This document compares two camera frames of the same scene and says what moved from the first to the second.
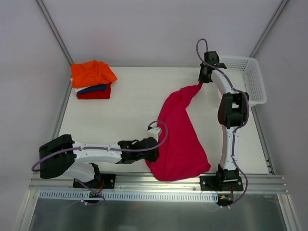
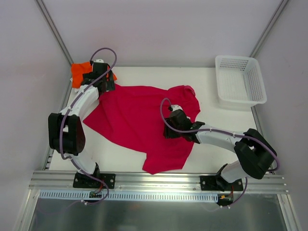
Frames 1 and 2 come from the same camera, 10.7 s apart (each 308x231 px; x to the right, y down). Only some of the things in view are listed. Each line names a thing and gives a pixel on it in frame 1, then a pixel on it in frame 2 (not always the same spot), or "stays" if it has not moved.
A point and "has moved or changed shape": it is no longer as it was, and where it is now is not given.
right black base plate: [211, 183] stays
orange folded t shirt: [91, 72] stays
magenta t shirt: [181, 156] has moved or changed shape
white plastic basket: [246, 72] stays
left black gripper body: [152, 150] → [109, 80]
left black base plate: [106, 181] stays
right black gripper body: [204, 77] → [170, 132]
